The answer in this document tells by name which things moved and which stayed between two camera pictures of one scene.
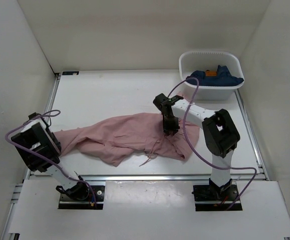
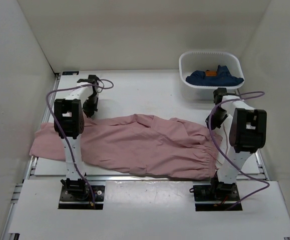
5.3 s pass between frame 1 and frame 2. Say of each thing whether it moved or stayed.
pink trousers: moved
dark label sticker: stayed
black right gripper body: moved
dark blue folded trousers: stayed
